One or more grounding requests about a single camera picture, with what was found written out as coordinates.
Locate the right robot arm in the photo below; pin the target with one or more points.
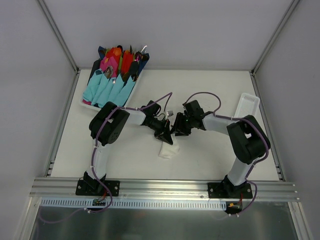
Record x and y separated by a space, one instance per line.
249 143

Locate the light blue rolled napkin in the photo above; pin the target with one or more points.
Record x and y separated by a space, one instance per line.
101 90

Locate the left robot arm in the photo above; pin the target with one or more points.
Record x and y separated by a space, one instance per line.
105 128

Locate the aluminium mounting rail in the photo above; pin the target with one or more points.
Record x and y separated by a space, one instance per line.
152 189

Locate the white paper napkin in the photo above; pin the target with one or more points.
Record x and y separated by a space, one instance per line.
168 151

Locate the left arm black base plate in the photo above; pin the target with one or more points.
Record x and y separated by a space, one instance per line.
84 189

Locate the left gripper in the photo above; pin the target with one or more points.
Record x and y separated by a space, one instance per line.
162 128

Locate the white tray of rolled napkins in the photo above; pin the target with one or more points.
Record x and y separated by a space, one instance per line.
132 70

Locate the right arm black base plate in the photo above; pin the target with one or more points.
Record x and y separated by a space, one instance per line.
224 190

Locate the small white perforated basket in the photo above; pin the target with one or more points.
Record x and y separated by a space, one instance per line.
248 105

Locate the white slotted cable duct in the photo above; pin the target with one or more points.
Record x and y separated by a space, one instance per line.
92 203

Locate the dark navy rolled napkin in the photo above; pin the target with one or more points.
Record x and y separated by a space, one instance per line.
142 62

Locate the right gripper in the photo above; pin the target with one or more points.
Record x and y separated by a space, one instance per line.
182 124

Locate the pink rolled napkin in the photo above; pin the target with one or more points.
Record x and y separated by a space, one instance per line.
109 62

